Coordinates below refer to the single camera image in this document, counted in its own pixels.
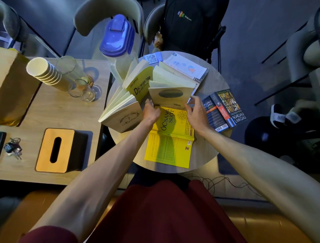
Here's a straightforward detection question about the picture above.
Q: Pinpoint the brown plush keychain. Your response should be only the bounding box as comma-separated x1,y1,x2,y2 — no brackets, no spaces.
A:
153,32,164,50

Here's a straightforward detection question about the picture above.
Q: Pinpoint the black phone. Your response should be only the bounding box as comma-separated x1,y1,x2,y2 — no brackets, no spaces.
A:
0,131,7,156

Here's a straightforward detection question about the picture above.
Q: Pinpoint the tall clear drinking glass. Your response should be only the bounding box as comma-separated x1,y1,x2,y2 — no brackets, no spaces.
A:
55,55,94,87

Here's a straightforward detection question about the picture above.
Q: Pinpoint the white book with blue illustrations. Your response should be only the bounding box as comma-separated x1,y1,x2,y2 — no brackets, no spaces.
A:
162,53,209,83

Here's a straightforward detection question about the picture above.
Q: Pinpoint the bunch of keys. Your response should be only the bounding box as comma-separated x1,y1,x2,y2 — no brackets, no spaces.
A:
3,137,23,160

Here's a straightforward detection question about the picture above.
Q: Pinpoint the person's dark red garment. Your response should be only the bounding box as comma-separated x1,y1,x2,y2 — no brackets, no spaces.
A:
18,179,248,243

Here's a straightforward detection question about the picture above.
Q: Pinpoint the black backpack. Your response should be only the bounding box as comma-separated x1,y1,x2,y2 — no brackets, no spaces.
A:
161,0,230,59

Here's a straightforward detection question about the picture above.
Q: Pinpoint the dark book with gold title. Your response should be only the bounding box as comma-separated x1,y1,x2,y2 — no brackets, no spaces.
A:
210,89,248,128

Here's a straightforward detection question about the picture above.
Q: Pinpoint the thin black cable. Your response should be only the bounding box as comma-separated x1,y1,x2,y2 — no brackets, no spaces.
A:
186,173,264,199

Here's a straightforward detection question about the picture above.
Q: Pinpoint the beige book with sketched cover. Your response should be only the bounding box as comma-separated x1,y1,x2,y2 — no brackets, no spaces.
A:
98,85,143,134

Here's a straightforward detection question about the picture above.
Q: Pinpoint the yellow-green book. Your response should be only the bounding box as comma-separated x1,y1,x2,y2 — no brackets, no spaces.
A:
122,59,154,103

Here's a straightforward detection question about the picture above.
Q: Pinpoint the wooden tissue box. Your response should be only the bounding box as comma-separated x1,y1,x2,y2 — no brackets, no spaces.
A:
35,128,88,174

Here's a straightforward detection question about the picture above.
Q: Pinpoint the stack of paper cups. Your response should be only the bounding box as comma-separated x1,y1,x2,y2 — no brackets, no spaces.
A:
26,57,73,92

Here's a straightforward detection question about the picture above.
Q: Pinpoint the person's left forearm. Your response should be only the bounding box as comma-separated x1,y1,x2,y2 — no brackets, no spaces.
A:
30,120,157,242

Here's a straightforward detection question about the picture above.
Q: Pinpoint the dark book with orange spine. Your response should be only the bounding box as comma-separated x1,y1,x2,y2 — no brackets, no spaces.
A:
201,96,229,133

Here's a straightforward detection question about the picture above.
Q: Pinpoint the yellow book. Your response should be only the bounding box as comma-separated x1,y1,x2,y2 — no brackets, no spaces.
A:
144,106,195,169

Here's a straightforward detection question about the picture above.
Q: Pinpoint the brown paper bag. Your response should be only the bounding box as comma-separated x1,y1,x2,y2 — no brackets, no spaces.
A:
0,47,42,126

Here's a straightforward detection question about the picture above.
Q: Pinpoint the person's left hand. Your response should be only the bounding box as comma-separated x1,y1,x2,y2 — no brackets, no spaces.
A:
142,99,161,125

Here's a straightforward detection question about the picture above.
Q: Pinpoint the blue and white code card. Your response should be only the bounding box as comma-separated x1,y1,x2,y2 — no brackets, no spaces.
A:
143,52,163,65

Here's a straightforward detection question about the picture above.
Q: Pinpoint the clear pitcher with blue lid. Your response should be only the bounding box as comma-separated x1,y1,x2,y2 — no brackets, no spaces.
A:
99,14,139,84

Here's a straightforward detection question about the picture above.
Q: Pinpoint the beige book with dark oval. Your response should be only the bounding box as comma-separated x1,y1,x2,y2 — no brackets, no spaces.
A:
148,62,198,111

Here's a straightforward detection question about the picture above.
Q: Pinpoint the person's right hand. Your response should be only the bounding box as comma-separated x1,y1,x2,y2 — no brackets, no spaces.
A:
185,96,212,136

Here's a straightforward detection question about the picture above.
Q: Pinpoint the person's right forearm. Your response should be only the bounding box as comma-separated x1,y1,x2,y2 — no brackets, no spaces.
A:
199,128,320,242

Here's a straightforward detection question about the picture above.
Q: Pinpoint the short clear drinking glass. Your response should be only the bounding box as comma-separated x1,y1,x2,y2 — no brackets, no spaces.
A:
68,79,96,102

